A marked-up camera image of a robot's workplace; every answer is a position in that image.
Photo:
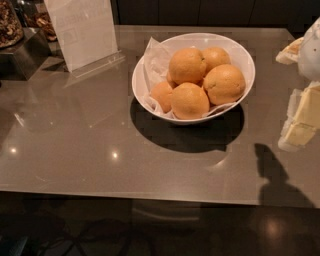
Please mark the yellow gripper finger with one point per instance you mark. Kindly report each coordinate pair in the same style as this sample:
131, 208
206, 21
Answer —
289, 54
303, 118

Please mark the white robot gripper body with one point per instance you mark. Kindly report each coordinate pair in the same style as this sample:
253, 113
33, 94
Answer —
310, 55

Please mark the left small orange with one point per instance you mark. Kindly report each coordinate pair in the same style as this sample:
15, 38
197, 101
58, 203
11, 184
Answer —
162, 93

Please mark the white paper liner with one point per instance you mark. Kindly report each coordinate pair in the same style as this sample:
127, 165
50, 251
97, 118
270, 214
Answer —
189, 84

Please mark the acrylic sign holder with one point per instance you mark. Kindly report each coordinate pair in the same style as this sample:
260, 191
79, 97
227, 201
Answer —
86, 34

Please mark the jar of dried snacks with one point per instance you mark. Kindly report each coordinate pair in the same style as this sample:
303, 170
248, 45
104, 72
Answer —
37, 16

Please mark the dark metal stand block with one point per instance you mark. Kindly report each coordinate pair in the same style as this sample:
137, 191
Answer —
22, 60

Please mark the glass jar of nuts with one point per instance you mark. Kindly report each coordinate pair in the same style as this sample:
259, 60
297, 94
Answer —
11, 31

